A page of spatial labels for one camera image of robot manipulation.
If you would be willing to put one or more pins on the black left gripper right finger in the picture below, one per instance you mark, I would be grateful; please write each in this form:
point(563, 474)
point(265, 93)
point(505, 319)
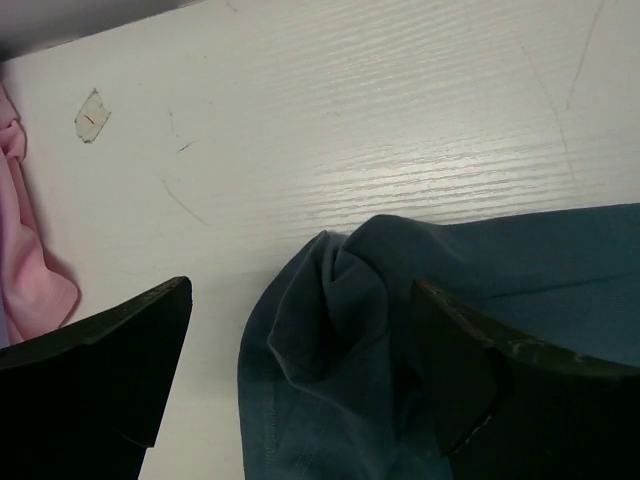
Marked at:
point(508, 405)

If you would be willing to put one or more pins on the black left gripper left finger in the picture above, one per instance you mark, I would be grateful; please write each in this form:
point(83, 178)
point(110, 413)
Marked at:
point(86, 401)

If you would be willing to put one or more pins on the teal blue t shirt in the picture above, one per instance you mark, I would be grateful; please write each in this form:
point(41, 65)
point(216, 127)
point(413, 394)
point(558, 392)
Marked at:
point(329, 384)

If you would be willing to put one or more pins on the pink folded t shirt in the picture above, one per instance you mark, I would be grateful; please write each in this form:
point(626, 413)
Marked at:
point(35, 299)

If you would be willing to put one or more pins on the small tape scrap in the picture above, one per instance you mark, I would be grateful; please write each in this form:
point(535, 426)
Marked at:
point(91, 118)

